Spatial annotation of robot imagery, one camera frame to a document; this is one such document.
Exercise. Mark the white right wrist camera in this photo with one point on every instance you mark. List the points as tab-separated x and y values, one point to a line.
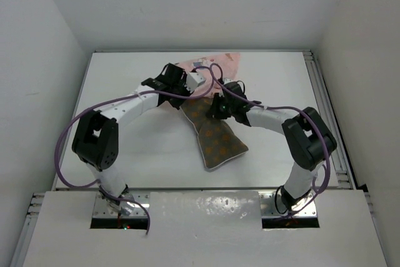
225	81

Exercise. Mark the pink bunny print pillowcase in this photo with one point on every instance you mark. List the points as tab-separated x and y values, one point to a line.
228	66

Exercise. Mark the white front cover board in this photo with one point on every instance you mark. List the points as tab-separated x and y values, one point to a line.
204	229

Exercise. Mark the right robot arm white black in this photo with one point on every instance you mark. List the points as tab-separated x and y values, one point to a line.
309	140

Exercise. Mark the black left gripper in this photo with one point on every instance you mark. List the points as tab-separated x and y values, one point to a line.
187	92

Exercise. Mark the aluminium frame rail right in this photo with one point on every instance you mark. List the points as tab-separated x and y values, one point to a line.
340	162

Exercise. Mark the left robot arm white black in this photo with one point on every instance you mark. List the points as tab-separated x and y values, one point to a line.
96	140

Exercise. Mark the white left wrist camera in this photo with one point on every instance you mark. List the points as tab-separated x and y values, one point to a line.
194	80

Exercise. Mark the grey floral pillow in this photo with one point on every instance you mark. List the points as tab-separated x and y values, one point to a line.
217	142

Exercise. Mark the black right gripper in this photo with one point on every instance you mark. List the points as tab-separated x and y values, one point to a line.
217	110

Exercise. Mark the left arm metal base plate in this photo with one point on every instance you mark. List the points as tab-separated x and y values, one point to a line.
105	209

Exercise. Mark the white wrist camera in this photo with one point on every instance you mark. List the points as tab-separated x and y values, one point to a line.
194	80
225	81

